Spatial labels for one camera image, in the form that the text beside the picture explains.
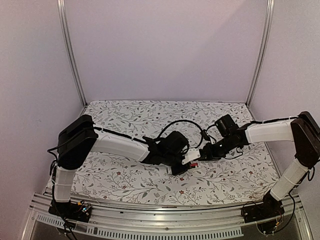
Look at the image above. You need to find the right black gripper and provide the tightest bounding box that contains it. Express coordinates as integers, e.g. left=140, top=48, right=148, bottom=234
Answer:
left=201, top=135, right=236, bottom=161

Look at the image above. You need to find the red orange battery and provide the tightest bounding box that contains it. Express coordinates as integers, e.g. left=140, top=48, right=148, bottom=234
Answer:
left=190, top=163, right=199, bottom=168

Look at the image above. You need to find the white remote control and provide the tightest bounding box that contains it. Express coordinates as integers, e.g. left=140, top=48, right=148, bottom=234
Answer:
left=166, top=163, right=197, bottom=176

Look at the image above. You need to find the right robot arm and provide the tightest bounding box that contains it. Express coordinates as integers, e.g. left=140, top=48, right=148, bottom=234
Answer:
left=200, top=111, right=320, bottom=218

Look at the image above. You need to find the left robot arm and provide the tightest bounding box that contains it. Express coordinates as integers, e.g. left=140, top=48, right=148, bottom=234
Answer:
left=48, top=114, right=190, bottom=217

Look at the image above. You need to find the floral patterned table mat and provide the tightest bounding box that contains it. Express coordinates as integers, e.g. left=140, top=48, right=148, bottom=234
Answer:
left=71, top=100, right=279, bottom=206

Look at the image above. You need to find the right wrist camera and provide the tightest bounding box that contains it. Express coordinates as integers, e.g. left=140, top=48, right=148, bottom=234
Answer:
left=201, top=130, right=212, bottom=143

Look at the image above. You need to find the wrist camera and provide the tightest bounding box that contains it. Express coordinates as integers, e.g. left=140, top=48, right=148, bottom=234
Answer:
left=181, top=148, right=201, bottom=165
left=201, top=130, right=212, bottom=143

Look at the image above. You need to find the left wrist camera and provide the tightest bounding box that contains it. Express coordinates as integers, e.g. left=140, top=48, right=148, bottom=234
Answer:
left=181, top=148, right=201, bottom=165

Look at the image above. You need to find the left camera cable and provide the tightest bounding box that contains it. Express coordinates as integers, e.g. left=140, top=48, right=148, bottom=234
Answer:
left=157, top=119, right=203, bottom=150

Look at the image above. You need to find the front aluminium rail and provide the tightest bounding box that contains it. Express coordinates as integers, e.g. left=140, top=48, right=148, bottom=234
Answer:
left=21, top=193, right=315, bottom=240

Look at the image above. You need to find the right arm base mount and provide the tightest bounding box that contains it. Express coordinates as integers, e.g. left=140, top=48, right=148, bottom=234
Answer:
left=241, top=191, right=285, bottom=223

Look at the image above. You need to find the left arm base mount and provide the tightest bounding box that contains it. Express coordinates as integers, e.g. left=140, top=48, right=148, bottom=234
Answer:
left=48, top=200, right=92, bottom=223

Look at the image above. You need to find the right aluminium frame post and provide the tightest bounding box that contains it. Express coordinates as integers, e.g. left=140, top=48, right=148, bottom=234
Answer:
left=245, top=0, right=275, bottom=108

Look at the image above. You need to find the aluminium frame post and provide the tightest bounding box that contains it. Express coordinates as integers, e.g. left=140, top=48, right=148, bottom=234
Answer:
left=56, top=0, right=88, bottom=108
left=245, top=0, right=275, bottom=108

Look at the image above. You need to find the left aluminium frame post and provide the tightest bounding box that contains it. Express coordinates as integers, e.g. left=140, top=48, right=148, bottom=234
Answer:
left=56, top=0, right=88, bottom=108

